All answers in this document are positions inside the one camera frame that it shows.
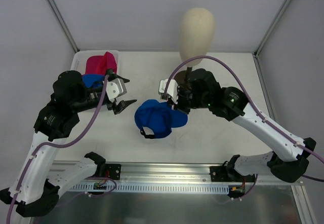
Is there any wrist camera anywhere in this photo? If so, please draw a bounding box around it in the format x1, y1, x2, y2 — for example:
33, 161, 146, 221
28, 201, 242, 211
106, 79, 127, 102
158, 79, 178, 104

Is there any white plastic basket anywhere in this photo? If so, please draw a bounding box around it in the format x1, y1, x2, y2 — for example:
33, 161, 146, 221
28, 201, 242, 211
70, 50, 119, 74

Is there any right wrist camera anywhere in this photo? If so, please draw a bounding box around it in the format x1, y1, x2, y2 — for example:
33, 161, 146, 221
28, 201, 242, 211
158, 79, 178, 104

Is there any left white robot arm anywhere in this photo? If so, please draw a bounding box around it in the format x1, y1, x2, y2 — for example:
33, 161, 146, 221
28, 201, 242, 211
1, 69, 132, 218

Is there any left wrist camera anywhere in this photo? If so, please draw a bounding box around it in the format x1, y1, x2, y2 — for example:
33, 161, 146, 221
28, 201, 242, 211
106, 79, 127, 102

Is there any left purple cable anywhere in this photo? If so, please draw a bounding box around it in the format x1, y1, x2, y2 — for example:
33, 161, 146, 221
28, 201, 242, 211
6, 74, 117, 224

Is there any purple cable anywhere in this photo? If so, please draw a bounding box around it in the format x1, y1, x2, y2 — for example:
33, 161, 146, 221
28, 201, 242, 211
6, 74, 117, 224
167, 55, 324, 207

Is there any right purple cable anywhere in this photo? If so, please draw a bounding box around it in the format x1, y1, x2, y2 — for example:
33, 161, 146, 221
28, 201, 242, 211
167, 55, 324, 207

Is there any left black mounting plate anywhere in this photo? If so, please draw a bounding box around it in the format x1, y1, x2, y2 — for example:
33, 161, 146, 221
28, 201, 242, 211
104, 163, 122, 180

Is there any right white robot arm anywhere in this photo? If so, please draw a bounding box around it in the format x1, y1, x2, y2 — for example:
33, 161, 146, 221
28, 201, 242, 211
166, 68, 316, 183

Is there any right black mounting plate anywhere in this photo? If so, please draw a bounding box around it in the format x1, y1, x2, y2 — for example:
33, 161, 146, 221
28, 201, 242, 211
209, 165, 255, 182

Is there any black mounting plate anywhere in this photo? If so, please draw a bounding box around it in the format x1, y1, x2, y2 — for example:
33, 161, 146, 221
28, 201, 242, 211
209, 165, 255, 182
104, 163, 122, 180

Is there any cream mannequin head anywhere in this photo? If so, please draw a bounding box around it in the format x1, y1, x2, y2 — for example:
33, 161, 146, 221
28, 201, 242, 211
179, 8, 216, 61

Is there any white slotted cable duct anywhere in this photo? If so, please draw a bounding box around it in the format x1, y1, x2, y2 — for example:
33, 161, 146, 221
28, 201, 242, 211
70, 181, 229, 195

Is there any pink cap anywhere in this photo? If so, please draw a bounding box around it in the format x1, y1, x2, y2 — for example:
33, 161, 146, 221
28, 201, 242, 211
85, 52, 117, 75

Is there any aluminium rail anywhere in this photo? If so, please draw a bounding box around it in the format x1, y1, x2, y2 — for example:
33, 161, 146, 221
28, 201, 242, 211
48, 161, 304, 185

